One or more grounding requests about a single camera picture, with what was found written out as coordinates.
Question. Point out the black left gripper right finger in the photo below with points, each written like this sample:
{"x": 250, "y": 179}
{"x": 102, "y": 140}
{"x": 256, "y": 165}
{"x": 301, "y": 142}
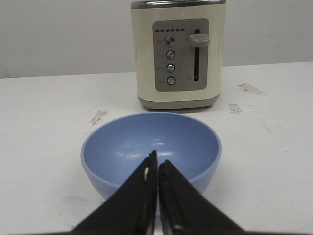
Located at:
{"x": 184, "y": 211}

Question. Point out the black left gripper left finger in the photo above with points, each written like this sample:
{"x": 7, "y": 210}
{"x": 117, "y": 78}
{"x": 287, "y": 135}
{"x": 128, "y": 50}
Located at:
{"x": 131, "y": 210}

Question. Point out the blue bowl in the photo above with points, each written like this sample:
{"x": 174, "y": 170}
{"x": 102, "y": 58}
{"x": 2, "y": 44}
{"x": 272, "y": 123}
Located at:
{"x": 113, "y": 151}

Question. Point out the cream toaster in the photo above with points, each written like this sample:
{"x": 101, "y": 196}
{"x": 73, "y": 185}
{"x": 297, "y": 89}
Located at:
{"x": 178, "y": 52}

